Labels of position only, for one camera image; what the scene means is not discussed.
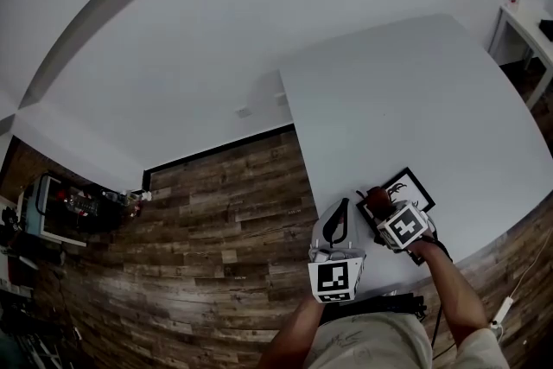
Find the white power strip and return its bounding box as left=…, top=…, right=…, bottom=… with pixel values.
left=492, top=296, right=516, bottom=328

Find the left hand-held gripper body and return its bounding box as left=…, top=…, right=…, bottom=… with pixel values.
left=307, top=245, right=368, bottom=305

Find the black cart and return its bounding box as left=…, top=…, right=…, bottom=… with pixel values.
left=64, top=183, right=130, bottom=235

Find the black framed picture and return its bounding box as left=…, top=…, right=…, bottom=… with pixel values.
left=355, top=166, right=437, bottom=267

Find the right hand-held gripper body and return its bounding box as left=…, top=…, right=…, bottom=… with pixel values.
left=372, top=201, right=435, bottom=254

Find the white cable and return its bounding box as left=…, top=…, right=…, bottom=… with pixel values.
left=511, top=227, right=553, bottom=300

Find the person's right forearm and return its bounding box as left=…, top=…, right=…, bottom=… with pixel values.
left=407, top=236, right=490, bottom=343

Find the large white table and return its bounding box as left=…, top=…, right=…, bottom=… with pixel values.
left=278, top=12, right=548, bottom=304

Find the person's left forearm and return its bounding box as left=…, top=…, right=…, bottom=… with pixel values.
left=256, top=295, right=326, bottom=369

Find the person's beige shirt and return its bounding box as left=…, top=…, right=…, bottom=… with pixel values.
left=303, top=309, right=512, bottom=369

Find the small white side table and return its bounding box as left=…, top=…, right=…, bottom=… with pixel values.
left=487, top=3, right=553, bottom=110

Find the clear water jug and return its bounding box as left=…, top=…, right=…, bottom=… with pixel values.
left=63, top=191, right=99, bottom=216

